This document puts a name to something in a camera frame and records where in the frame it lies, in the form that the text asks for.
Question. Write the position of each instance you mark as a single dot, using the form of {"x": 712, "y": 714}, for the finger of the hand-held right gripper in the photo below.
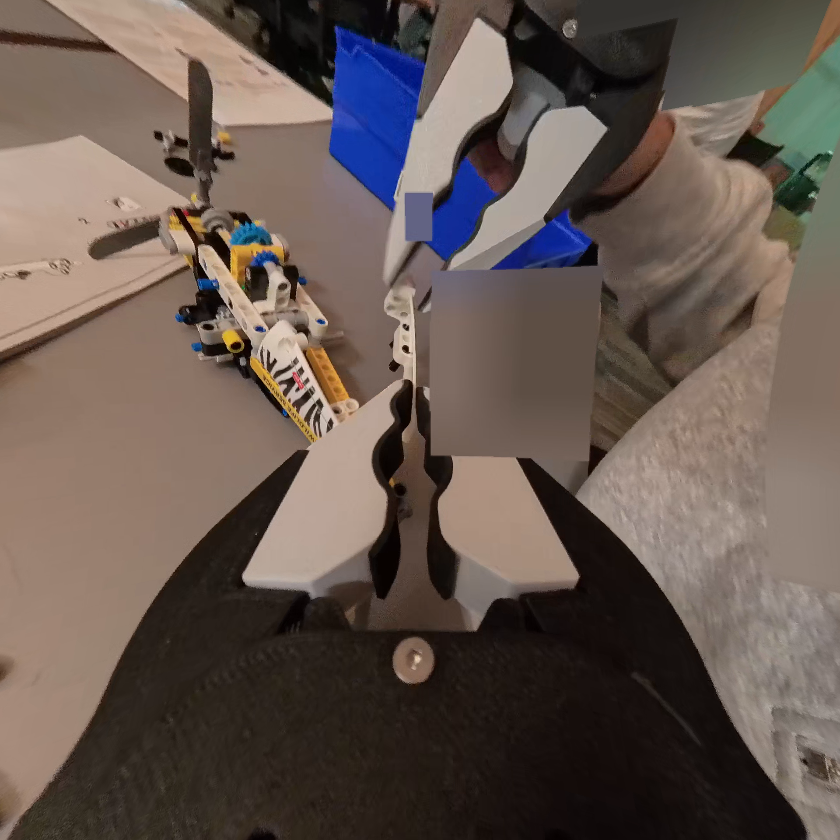
{"x": 558, "y": 151}
{"x": 453, "y": 85}

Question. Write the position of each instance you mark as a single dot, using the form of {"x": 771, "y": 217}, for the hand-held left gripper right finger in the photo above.
{"x": 499, "y": 531}

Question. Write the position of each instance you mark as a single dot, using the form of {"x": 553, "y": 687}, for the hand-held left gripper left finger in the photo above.
{"x": 328, "y": 518}

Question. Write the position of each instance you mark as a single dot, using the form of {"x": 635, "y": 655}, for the yellow white lego helicopter model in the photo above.
{"x": 289, "y": 371}

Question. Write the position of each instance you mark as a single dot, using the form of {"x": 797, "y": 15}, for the white curved lego panel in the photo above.
{"x": 409, "y": 364}

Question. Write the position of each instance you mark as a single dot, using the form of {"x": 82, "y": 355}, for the person's right forearm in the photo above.
{"x": 695, "y": 249}

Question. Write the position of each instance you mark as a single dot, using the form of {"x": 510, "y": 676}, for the small black lego assembly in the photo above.
{"x": 169, "y": 138}

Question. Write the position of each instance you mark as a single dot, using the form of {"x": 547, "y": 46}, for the lego instruction booklet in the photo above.
{"x": 59, "y": 210}

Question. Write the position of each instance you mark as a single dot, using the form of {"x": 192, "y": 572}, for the person's right hand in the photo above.
{"x": 646, "y": 151}

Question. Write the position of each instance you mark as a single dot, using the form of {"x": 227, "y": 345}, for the blue plastic bin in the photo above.
{"x": 367, "y": 118}

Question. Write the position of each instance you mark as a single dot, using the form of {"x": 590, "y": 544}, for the dark background furniture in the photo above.
{"x": 295, "y": 39}

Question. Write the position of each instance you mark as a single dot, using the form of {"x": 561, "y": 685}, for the green plastic object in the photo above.
{"x": 807, "y": 111}

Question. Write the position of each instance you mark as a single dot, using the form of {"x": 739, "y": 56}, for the person's grey fleece clothing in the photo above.
{"x": 689, "y": 525}

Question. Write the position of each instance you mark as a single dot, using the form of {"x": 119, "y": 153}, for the thin paper instruction booklet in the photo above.
{"x": 197, "y": 59}

